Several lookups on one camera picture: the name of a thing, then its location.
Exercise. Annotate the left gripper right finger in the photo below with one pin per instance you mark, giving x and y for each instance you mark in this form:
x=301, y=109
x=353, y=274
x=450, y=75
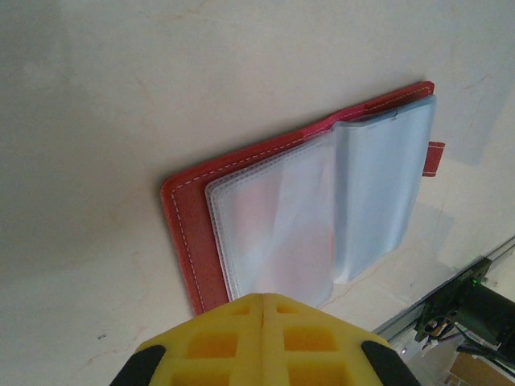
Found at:
x=322, y=354

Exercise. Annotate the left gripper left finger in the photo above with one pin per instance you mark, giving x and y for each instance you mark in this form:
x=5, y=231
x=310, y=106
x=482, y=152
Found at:
x=209, y=354

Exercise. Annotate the red leather card holder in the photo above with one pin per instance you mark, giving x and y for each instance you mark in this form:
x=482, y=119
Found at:
x=193, y=225

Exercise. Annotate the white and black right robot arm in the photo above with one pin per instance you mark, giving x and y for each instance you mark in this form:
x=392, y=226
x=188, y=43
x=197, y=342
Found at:
x=491, y=317

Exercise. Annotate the brown cardboard box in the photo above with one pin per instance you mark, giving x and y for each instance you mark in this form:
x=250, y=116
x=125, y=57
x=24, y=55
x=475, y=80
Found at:
x=483, y=372

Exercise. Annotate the aluminium mounting rail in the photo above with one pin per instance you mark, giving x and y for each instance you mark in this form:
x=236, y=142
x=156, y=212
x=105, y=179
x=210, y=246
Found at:
x=406, y=342

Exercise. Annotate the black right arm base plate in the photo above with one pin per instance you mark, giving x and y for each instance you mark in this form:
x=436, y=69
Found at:
x=446, y=297

